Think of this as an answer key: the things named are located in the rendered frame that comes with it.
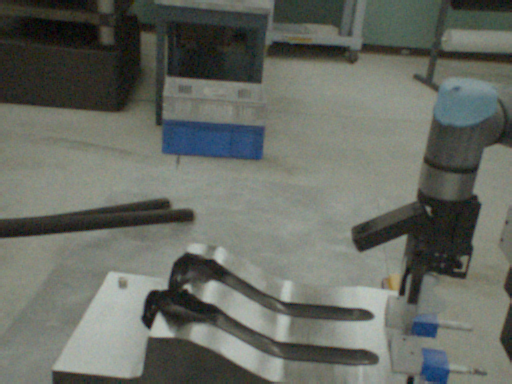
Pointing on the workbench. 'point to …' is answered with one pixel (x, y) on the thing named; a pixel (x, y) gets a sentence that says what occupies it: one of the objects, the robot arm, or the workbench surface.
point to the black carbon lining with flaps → (172, 298)
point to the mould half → (72, 365)
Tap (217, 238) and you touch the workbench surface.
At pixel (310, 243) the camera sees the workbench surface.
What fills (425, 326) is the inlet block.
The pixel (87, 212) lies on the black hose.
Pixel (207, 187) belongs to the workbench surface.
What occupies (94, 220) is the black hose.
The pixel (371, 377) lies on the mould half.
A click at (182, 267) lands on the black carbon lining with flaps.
